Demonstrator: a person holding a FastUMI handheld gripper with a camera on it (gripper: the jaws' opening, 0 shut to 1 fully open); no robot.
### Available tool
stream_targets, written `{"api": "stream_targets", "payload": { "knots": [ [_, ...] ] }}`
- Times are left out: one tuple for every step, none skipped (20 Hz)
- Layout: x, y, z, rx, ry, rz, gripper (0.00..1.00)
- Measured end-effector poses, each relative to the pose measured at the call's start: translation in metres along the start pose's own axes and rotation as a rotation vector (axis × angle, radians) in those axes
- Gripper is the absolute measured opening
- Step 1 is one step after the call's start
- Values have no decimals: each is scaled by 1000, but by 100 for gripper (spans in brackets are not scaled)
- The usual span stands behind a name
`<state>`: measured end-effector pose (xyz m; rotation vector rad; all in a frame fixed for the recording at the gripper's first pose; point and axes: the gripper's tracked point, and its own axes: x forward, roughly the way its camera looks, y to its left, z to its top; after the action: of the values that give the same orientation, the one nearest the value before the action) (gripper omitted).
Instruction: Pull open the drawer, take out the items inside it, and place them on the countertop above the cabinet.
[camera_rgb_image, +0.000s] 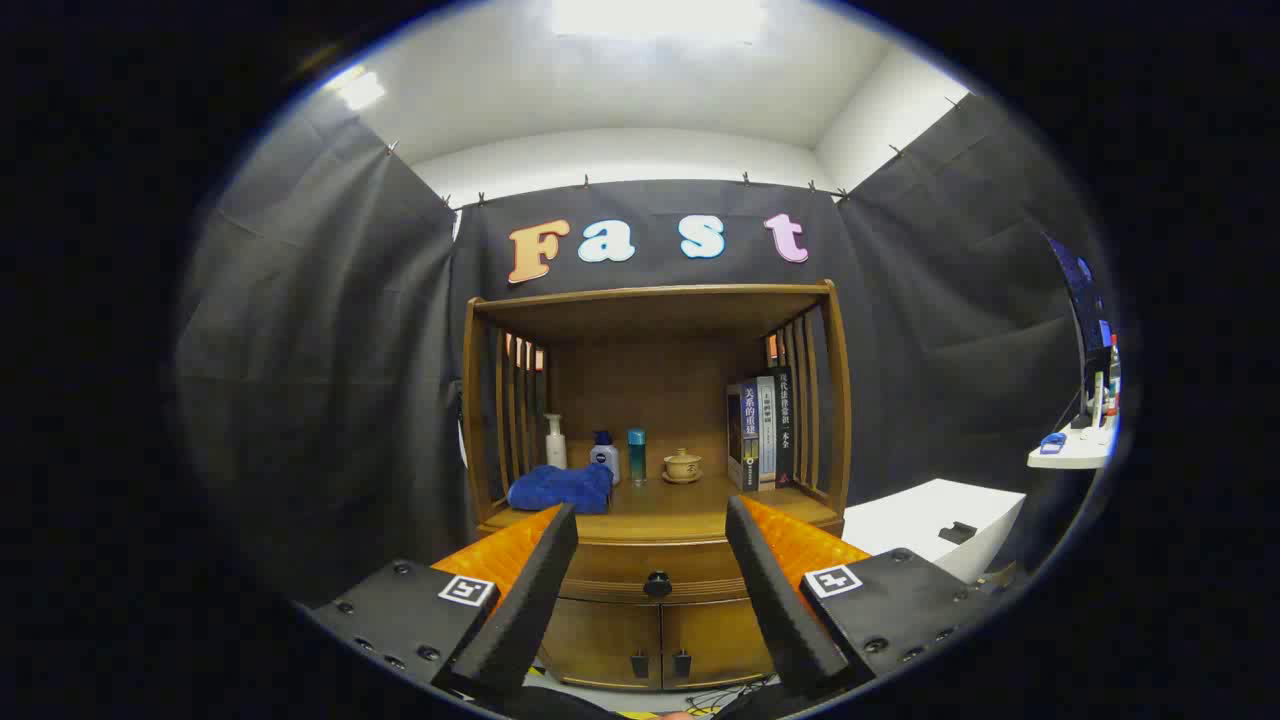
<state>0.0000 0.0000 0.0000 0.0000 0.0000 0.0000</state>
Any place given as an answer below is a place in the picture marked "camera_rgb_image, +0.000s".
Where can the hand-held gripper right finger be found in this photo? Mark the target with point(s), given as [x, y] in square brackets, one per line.
[785, 620]

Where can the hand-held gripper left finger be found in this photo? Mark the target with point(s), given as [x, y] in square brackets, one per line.
[520, 620]

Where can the wooden drawer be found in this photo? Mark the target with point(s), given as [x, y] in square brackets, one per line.
[620, 575]

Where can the wooden cabinet door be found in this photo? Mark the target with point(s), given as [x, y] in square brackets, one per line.
[715, 640]
[600, 640]

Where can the wooden countertop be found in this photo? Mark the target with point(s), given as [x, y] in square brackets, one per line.
[690, 500]

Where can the wooden cabinet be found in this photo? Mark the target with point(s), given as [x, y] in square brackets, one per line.
[650, 390]

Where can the blue towel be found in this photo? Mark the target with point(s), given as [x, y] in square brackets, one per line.
[560, 490]

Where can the white box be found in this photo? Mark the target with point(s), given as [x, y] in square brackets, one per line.
[920, 515]

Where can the white pump bottle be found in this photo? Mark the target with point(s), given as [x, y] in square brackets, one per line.
[556, 447]

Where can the white bottle with blue cap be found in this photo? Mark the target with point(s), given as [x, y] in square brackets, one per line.
[605, 462]

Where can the book with blue spine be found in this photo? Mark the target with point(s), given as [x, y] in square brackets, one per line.
[748, 440]

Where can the beige lidded teacup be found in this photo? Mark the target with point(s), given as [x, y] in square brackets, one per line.
[683, 466]

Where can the book with white spine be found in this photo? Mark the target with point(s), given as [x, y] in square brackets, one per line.
[767, 430]

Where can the book with black spine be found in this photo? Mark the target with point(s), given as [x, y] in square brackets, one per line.
[784, 425]

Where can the teal bottle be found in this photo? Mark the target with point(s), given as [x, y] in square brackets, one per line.
[637, 455]

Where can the small blue object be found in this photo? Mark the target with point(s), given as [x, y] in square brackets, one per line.
[1052, 441]

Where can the black backdrop cloth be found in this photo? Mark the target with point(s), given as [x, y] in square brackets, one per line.
[320, 350]

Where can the computer monitor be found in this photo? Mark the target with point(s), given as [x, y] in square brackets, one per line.
[1085, 300]

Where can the small ceiling light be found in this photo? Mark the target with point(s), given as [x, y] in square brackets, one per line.
[360, 90]

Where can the large ceiling light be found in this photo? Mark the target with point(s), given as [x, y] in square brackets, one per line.
[660, 20]

